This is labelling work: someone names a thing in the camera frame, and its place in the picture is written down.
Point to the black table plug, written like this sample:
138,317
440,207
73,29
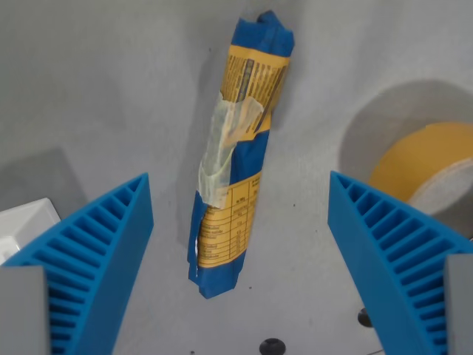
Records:
272,347
364,317

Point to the blue and yellow bag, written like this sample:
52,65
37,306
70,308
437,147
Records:
244,162

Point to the yellow tape roll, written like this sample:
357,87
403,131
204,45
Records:
417,155

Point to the white wall socket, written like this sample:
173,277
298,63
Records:
26,222

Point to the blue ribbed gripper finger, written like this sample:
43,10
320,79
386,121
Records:
122,236
354,240

